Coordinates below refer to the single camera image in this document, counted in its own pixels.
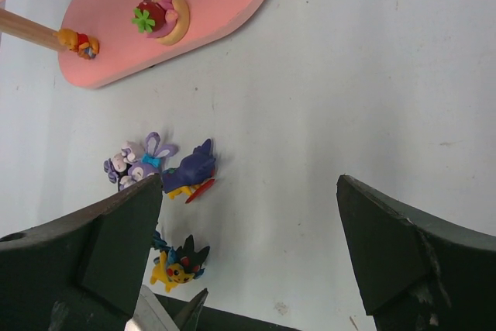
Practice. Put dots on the purple bunny figurine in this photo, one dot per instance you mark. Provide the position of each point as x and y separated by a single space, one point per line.
145 160

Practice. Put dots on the black purple-bow imp figurine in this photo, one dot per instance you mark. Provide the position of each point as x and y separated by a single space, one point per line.
117 166

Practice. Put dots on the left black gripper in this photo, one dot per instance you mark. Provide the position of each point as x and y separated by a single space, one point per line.
160 312

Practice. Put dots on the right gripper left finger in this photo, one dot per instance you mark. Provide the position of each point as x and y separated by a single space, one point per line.
84 270

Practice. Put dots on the pink bear strawberry figurine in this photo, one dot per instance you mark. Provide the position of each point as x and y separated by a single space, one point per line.
166 21

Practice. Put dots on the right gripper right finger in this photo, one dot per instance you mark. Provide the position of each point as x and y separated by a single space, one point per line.
416 271

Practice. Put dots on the yellow mouse dragon-costume figurine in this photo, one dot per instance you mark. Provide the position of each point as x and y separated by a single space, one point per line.
177 265

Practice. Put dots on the yellow mouse navy-hood figurine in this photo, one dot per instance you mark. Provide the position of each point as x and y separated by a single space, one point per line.
194 175

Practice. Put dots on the yellow bear figurine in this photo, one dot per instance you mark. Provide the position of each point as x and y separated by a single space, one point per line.
83 45

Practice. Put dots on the pink three-tier shelf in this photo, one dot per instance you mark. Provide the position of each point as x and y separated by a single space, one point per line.
102 41

